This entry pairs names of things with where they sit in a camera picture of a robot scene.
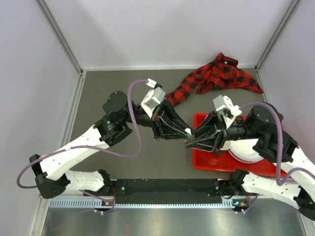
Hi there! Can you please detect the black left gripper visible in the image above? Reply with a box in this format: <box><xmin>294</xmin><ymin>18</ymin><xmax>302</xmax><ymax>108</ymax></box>
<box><xmin>123</xmin><ymin>97</ymin><xmax>196</xmax><ymax>141</ymax></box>

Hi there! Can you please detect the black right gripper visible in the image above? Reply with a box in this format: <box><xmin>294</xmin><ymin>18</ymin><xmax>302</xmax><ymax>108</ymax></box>
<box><xmin>183</xmin><ymin>111</ymin><xmax>261</xmax><ymax>151</ymax></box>

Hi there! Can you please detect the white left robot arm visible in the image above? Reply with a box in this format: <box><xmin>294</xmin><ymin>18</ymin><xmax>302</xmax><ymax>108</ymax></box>
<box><xmin>30</xmin><ymin>88</ymin><xmax>193</xmax><ymax>199</ymax></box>

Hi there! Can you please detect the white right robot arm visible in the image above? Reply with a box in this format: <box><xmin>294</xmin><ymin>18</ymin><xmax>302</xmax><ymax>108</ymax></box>
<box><xmin>186</xmin><ymin>97</ymin><xmax>315</xmax><ymax>220</ymax></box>

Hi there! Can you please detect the white paper cup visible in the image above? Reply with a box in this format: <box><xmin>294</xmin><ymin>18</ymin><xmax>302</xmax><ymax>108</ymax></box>
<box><xmin>216</xmin><ymin>141</ymin><xmax>231</xmax><ymax>156</ymax></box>

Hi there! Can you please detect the red plastic tray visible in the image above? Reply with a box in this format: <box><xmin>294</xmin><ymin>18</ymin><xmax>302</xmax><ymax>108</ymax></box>
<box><xmin>192</xmin><ymin>112</ymin><xmax>287</xmax><ymax>177</ymax></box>

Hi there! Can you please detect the white plate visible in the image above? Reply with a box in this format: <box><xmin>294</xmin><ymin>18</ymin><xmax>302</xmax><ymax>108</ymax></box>
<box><xmin>228</xmin><ymin>139</ymin><xmax>263</xmax><ymax>164</ymax></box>

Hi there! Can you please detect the red black plaid shirt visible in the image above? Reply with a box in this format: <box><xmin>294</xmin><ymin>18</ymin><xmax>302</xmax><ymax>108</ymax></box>
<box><xmin>165</xmin><ymin>53</ymin><xmax>263</xmax><ymax>106</ymax></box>

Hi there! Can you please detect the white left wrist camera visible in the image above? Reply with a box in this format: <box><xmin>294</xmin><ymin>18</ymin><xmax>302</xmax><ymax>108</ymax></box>
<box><xmin>140</xmin><ymin>79</ymin><xmax>165</xmax><ymax>118</ymax></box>

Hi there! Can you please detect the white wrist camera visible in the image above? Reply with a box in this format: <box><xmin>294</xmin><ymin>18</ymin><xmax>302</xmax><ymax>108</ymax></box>
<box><xmin>140</xmin><ymin>79</ymin><xmax>165</xmax><ymax>118</ymax></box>
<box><xmin>213</xmin><ymin>95</ymin><xmax>242</xmax><ymax>122</ymax></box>

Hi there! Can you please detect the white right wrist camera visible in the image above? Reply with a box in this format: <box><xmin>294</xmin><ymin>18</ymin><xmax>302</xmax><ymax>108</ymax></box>
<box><xmin>213</xmin><ymin>95</ymin><xmax>242</xmax><ymax>122</ymax></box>

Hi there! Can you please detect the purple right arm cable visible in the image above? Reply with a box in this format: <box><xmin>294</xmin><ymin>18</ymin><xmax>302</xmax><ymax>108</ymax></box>
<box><xmin>240</xmin><ymin>102</ymin><xmax>315</xmax><ymax>186</ymax></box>

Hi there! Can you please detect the white slotted cable duct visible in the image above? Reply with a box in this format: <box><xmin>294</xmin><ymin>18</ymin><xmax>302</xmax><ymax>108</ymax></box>
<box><xmin>50</xmin><ymin>198</ymin><xmax>246</xmax><ymax>209</ymax></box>

